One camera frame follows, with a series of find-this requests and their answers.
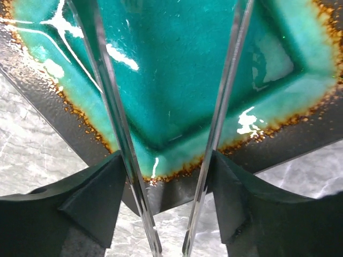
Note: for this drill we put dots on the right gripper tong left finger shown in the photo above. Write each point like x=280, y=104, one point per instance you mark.
x=76, y=216

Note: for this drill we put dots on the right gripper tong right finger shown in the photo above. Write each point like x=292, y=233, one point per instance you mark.
x=256, y=218

